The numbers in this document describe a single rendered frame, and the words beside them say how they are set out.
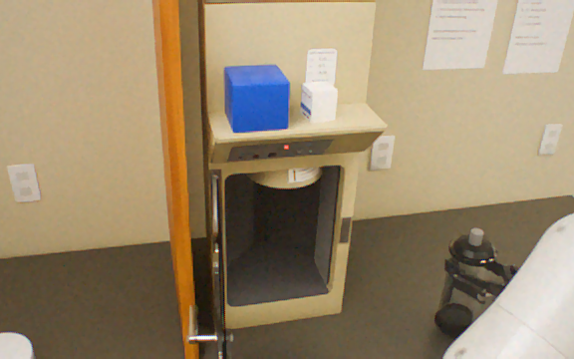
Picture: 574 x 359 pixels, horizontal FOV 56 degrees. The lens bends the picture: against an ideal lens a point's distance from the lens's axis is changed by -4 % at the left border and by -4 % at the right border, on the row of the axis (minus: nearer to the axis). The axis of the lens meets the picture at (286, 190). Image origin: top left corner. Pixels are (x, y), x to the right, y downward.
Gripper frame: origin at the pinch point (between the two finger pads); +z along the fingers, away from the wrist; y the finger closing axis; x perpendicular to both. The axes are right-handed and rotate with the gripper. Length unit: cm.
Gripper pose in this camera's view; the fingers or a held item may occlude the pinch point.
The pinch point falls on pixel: (470, 264)
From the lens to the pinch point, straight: 133.2
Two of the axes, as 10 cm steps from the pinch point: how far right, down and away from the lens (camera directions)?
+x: 0.2, 9.5, 3.0
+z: -2.6, -2.8, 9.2
